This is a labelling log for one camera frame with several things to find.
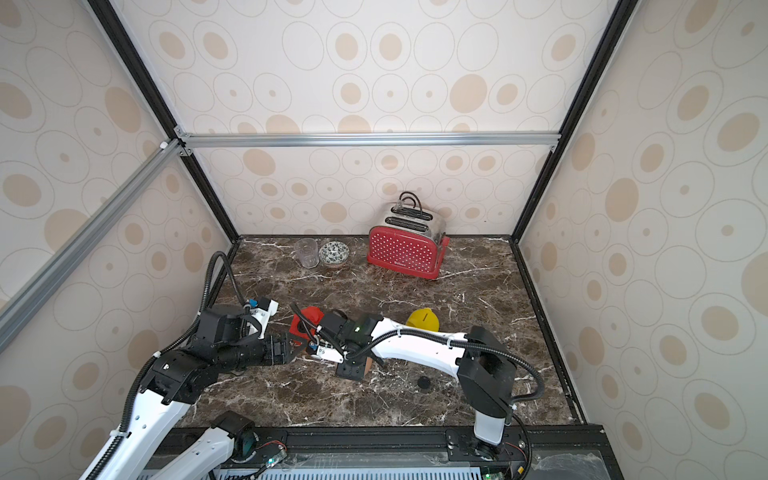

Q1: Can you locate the yellow piggy bank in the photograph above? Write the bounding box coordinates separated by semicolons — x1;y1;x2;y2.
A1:
406;308;440;332

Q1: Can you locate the aluminium frame rail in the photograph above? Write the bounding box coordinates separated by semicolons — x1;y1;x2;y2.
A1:
181;131;560;148
1;139;182;349

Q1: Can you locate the clear drinking glass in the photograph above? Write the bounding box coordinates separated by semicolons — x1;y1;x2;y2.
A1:
294;238;320;269

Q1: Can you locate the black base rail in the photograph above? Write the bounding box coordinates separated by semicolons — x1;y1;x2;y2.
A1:
107;424;625;480

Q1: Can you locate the aluminium frame rail left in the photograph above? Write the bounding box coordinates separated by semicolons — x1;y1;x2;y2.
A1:
1;139;182;349

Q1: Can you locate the red piggy bank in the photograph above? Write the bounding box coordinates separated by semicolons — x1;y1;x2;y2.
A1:
289;306;324;344

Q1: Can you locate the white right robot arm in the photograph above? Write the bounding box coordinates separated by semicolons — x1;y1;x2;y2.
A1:
297;311;545;460

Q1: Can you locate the floral patterned bowl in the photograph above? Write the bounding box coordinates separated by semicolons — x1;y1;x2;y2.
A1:
318;240;350;268

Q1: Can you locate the red polka dot toaster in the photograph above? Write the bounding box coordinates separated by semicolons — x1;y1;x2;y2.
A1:
367;191;450;280

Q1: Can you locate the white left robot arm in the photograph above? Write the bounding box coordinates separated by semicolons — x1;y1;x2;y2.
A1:
83;251;295;479

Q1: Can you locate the aluminium frame rail back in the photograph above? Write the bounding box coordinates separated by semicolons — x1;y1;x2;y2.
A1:
181;131;560;148

